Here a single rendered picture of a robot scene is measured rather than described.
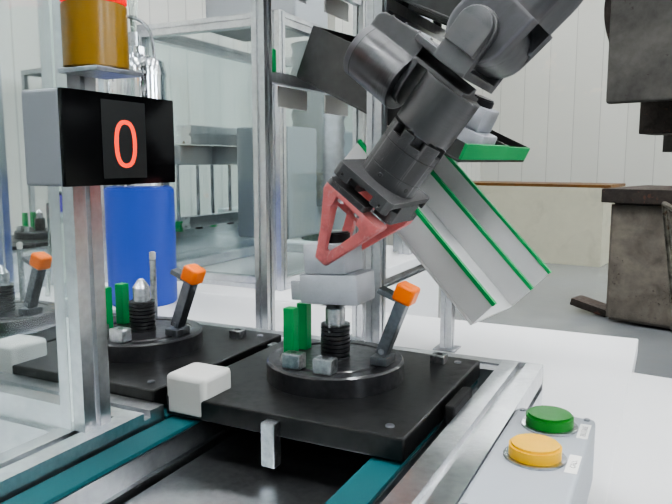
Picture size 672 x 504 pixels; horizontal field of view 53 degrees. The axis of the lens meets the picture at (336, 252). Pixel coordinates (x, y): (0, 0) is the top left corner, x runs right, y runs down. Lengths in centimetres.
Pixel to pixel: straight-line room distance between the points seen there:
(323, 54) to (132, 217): 74
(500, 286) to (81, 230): 59
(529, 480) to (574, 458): 6
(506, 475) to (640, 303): 481
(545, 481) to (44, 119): 45
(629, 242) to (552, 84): 662
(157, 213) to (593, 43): 1036
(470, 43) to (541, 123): 1106
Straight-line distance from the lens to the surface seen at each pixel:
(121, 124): 57
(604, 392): 106
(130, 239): 156
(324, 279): 66
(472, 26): 58
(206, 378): 65
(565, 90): 1157
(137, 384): 71
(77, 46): 57
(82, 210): 59
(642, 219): 525
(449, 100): 60
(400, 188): 62
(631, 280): 532
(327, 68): 95
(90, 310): 62
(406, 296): 64
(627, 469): 83
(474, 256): 98
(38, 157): 55
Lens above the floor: 119
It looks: 8 degrees down
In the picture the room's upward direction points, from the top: straight up
